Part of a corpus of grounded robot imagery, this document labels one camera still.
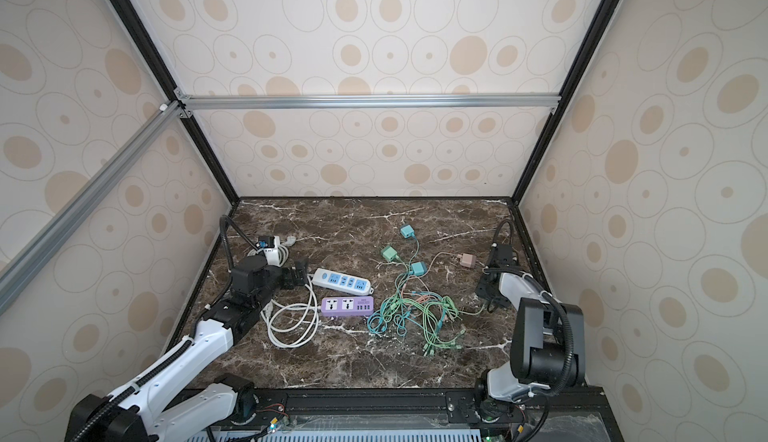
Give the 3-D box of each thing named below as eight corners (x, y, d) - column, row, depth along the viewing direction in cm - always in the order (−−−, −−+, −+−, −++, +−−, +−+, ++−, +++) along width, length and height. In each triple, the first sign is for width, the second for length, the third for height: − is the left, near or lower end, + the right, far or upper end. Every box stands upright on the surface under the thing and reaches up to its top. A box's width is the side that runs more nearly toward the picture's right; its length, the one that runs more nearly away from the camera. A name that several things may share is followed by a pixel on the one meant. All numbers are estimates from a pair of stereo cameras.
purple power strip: (321, 316, 91) (319, 312, 88) (323, 300, 94) (322, 296, 92) (374, 316, 91) (373, 312, 88) (374, 300, 94) (374, 296, 92)
